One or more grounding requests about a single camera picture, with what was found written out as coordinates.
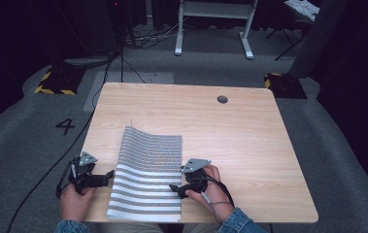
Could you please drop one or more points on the black stand pole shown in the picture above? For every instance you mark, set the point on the black stand pole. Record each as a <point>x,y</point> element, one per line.
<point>121,35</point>

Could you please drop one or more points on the person's right hand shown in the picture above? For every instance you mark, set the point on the person's right hand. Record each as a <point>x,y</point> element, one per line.
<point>214,193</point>

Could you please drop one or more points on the white metal desk frame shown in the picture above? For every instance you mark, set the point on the white metal desk frame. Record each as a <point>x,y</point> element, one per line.
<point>215,22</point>

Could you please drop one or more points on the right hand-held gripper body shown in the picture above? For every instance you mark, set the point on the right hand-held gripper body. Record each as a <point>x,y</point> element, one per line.
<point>195,173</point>

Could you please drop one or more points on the black yellow striped base plate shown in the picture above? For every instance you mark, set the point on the black yellow striped base plate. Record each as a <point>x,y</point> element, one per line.
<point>58,82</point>
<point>285,85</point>

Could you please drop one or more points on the person's left hand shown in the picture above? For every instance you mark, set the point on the person's left hand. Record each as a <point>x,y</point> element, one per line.
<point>74,201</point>

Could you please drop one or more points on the grey white striped cloth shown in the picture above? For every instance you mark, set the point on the grey white striped cloth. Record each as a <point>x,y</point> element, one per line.
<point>149,174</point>

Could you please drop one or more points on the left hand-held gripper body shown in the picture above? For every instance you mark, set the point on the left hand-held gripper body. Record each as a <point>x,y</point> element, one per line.
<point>83,176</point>

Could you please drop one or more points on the grey stand base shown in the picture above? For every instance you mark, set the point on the grey stand base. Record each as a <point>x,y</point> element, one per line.
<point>87,61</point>

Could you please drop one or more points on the black chair with white cloth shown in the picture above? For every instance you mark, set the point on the black chair with white cloth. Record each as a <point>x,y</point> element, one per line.
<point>298,19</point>

